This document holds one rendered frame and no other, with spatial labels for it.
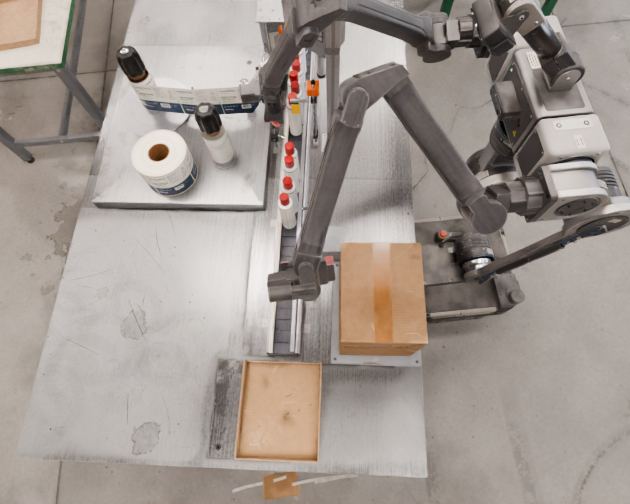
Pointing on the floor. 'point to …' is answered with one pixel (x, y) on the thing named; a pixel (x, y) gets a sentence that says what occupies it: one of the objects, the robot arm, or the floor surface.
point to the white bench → (55, 56)
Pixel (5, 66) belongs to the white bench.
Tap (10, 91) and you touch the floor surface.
